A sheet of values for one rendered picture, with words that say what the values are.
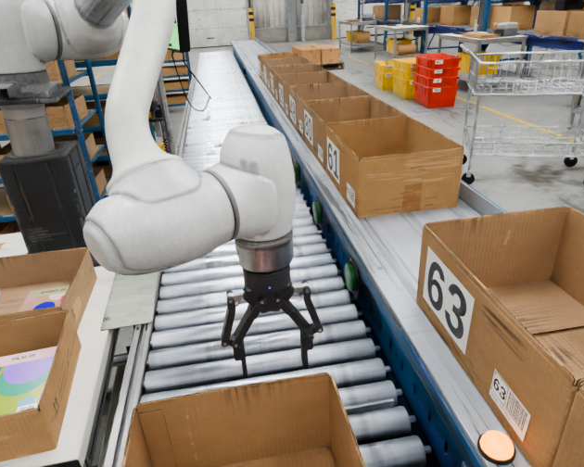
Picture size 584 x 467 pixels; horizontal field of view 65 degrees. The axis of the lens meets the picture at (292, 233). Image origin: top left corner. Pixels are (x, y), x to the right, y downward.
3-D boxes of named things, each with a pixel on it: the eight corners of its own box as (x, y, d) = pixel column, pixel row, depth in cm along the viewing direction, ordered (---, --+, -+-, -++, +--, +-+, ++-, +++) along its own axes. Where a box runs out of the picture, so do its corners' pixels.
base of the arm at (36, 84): (-37, 104, 108) (-45, 79, 106) (-8, 89, 128) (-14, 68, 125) (45, 99, 113) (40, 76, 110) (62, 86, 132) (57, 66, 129)
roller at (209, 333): (143, 332, 104) (145, 354, 103) (362, 301, 111) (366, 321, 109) (147, 334, 109) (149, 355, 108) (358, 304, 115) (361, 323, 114)
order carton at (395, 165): (324, 171, 159) (323, 122, 151) (405, 163, 162) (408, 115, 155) (357, 218, 124) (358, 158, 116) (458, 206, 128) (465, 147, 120)
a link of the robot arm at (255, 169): (267, 208, 76) (198, 234, 68) (260, 113, 69) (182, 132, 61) (312, 227, 68) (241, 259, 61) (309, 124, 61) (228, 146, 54)
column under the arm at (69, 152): (13, 278, 131) (-31, 169, 116) (38, 237, 153) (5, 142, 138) (107, 265, 135) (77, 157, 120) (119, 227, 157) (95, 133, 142)
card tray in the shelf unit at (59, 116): (-20, 134, 210) (-28, 112, 206) (9, 119, 237) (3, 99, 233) (69, 127, 213) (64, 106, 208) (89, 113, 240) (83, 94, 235)
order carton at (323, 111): (304, 142, 193) (302, 101, 186) (371, 135, 197) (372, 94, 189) (324, 171, 159) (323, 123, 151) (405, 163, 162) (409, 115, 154)
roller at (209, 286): (158, 298, 127) (154, 283, 124) (339, 274, 133) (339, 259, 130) (156, 309, 122) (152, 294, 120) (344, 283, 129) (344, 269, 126)
